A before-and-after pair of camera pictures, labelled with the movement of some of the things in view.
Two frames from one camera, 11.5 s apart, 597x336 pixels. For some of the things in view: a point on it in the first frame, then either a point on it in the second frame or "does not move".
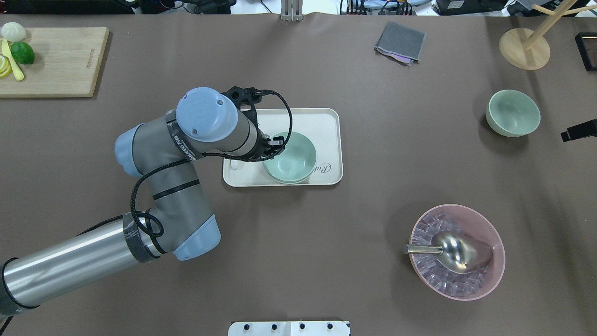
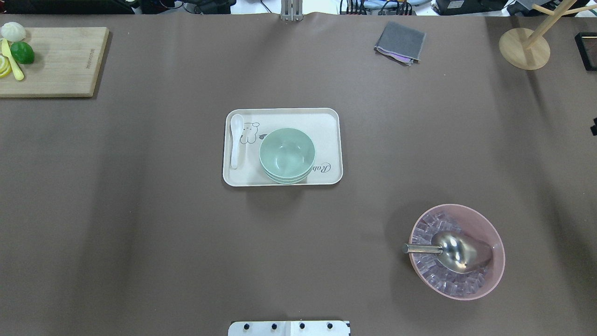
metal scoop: x=460 y=253 does not move
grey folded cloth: x=401 y=44 does not move
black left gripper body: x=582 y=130 -> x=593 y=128
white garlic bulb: x=13 y=32 does not move
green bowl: x=511 y=113 -> x=287 y=153
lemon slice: x=5 y=67 does not move
